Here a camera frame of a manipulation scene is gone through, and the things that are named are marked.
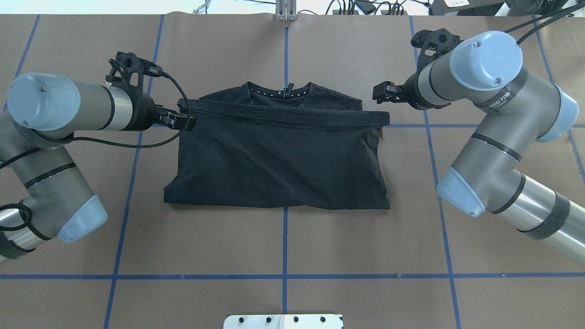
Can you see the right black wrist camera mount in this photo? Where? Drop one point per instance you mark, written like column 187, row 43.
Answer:
column 433, row 45

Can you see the aluminium frame post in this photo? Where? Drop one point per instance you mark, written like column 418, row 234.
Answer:
column 286, row 10

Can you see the white pedestal base plate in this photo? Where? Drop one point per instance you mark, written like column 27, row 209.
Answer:
column 284, row 321

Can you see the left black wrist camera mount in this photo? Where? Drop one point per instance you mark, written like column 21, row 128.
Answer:
column 128, row 71

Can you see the black computer box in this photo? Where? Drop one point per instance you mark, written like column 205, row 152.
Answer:
column 465, row 7

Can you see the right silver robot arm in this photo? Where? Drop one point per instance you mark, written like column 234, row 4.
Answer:
column 520, row 109

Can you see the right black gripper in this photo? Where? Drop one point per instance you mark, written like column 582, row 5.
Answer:
column 410, row 92

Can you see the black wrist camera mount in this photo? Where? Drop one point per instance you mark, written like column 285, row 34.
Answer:
column 128, row 71
column 433, row 45

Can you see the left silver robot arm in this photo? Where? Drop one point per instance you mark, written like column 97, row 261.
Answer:
column 44, row 111

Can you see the black printed t-shirt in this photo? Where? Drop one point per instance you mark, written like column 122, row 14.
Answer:
column 256, row 147

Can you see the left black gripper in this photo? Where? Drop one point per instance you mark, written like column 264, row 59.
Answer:
column 145, row 112

